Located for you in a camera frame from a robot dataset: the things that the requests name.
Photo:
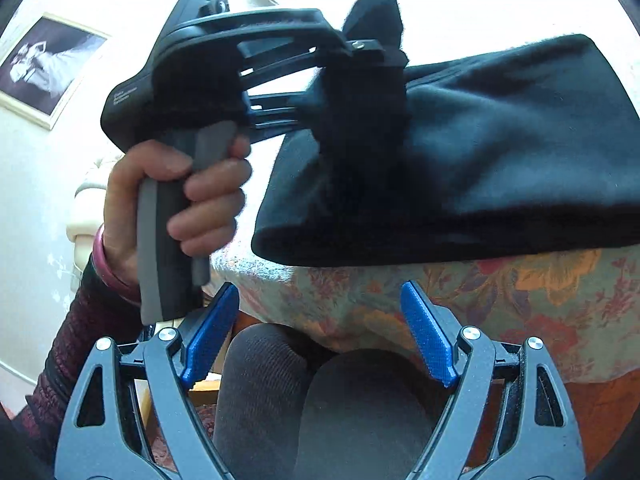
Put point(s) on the cream tufted headboard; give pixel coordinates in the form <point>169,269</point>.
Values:
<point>82,210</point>

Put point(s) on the framed wall picture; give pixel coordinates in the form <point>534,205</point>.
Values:
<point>45,65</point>

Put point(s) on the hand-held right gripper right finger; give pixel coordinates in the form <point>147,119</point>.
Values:
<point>430,335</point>

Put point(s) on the person's left forearm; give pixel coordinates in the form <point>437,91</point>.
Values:
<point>75,335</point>

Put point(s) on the floral bedspread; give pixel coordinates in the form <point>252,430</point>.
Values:
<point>500,300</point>

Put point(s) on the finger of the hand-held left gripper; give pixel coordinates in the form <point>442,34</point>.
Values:
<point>300,22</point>
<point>280,112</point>

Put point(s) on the person's left hand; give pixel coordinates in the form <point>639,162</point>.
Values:
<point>215,185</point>

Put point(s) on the black pants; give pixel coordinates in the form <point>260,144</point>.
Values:
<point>475,160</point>

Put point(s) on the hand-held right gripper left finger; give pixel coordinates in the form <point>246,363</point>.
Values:
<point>210,335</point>

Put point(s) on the person's left leg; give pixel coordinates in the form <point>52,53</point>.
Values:
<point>260,385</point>

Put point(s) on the person's grey-trousered knees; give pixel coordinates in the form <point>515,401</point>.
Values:
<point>365,410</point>

